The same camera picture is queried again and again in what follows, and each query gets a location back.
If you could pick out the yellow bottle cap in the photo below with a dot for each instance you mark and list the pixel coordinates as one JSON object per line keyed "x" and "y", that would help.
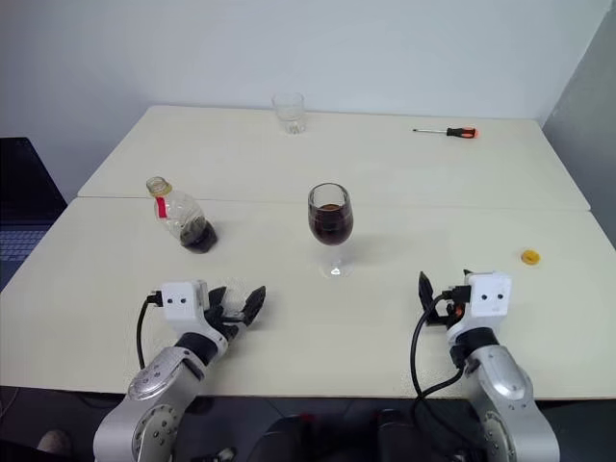
{"x": 530, "y": 256}

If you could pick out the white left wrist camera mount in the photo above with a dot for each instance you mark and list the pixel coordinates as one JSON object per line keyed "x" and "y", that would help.
{"x": 180, "y": 313}

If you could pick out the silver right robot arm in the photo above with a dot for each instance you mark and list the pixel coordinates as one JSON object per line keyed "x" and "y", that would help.
{"x": 500, "y": 380}

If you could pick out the dark rounded shape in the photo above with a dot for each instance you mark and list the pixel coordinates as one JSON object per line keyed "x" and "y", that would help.
{"x": 286, "y": 440}

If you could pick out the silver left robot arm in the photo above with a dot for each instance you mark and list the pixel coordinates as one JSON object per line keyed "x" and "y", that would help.
{"x": 154, "y": 375}

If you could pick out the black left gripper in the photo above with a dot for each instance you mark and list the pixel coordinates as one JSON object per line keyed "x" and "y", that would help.
{"x": 226, "y": 323}

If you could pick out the clear glass tumbler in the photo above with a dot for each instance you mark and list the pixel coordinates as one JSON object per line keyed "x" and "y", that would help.
{"x": 289, "y": 113}

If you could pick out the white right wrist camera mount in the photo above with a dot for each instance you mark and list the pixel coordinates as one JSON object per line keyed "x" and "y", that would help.
{"x": 488, "y": 313}

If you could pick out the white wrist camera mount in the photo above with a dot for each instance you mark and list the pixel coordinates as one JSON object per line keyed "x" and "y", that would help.
{"x": 488, "y": 313}
{"x": 180, "y": 313}

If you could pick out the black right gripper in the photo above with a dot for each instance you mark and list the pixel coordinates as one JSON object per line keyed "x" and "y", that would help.
{"x": 450, "y": 310}

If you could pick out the dark laptop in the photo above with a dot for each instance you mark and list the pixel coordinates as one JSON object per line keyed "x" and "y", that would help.
{"x": 26, "y": 207}

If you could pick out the clear plastic bottle dark drink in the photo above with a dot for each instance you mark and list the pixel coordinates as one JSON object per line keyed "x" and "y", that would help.
{"x": 197, "y": 238}

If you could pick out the light-coloured shoe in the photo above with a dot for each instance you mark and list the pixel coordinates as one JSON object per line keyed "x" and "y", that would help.
{"x": 55, "y": 442}

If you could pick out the clear wine glass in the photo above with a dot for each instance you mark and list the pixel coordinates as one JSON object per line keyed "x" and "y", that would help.
{"x": 331, "y": 223}

